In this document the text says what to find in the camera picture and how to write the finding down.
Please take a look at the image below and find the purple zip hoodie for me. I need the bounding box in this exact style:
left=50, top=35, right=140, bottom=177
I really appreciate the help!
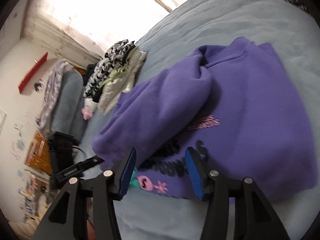
left=92, top=37, right=318, bottom=200

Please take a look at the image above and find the black clothes pile by window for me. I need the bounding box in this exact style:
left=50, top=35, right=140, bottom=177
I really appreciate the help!
left=84, top=64, right=95, bottom=80

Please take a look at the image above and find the orange wooden headboard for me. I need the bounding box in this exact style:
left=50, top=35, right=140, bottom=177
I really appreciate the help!
left=24, top=132, right=53, bottom=176

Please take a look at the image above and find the purple floral folded blanket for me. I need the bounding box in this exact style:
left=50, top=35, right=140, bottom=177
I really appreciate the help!
left=35, top=59, right=71, bottom=138

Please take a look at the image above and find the Hello Kitty plush toy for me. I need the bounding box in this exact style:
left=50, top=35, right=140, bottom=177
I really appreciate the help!
left=81, top=98, right=98, bottom=120

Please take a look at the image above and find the light green folded garment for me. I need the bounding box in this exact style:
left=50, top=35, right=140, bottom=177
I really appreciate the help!
left=103, top=64, right=129, bottom=85

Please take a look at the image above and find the black white patterned garment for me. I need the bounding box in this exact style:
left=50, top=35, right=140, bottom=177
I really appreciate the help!
left=83, top=40, right=136, bottom=98

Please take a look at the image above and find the white puffer jacket folded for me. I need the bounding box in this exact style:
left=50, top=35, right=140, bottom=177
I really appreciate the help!
left=98, top=49, right=147, bottom=115

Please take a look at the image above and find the floral sheer curtain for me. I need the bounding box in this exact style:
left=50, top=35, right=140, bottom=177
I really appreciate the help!
left=23, top=0, right=187, bottom=67

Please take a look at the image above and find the grey-blue bed blanket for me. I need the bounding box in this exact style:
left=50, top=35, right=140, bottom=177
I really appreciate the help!
left=75, top=0, right=320, bottom=240

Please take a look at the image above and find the cartoon wall sticker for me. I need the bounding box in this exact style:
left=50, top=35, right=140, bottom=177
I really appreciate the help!
left=34, top=79, right=44, bottom=93

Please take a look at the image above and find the red wall shelf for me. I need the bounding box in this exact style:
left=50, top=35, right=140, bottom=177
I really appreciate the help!
left=18, top=52, right=48, bottom=94

